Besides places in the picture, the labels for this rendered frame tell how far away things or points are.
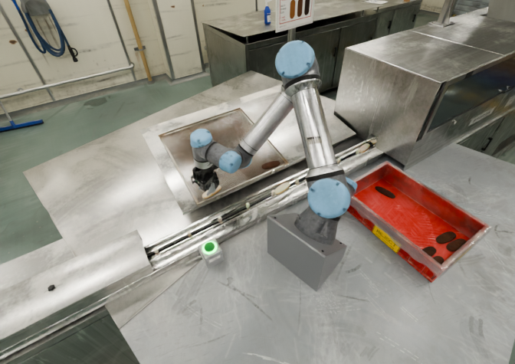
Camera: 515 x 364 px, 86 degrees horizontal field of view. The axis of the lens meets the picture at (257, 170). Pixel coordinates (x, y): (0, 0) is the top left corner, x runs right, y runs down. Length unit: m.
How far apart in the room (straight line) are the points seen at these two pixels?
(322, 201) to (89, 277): 0.83
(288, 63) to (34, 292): 1.10
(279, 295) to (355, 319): 0.26
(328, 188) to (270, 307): 0.48
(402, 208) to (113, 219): 1.31
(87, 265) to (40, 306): 0.16
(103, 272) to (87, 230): 0.35
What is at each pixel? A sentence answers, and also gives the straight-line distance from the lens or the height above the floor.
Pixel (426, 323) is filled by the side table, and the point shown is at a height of 0.82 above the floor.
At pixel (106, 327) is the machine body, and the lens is 1.33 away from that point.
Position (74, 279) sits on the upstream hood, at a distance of 1.19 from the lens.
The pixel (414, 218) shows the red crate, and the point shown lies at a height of 0.82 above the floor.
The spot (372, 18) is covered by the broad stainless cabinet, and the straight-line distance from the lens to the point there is 3.99.
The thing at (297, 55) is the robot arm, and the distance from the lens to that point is 0.87.
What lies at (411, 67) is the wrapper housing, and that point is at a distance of 1.47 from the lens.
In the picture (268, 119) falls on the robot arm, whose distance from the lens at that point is 1.02.
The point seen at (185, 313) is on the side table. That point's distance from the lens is 1.09.
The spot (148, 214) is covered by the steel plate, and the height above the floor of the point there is 0.82.
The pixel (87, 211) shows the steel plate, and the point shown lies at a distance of 1.53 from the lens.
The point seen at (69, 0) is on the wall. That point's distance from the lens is 4.47.
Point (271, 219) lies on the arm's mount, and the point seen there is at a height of 1.05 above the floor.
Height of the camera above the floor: 1.80
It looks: 42 degrees down
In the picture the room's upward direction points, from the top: 2 degrees counter-clockwise
